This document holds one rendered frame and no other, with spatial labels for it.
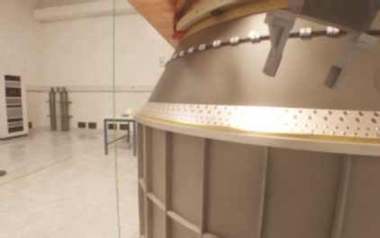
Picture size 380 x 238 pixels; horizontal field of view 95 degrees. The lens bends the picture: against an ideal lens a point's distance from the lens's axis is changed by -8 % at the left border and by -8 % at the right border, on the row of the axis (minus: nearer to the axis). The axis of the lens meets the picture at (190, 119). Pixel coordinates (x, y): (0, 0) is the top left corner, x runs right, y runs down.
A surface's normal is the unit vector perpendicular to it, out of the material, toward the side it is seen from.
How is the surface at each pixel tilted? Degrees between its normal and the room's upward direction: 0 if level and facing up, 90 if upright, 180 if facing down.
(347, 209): 90
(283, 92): 62
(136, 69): 90
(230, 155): 90
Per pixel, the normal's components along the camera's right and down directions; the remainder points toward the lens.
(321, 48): -0.29, -0.39
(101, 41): -0.15, 0.10
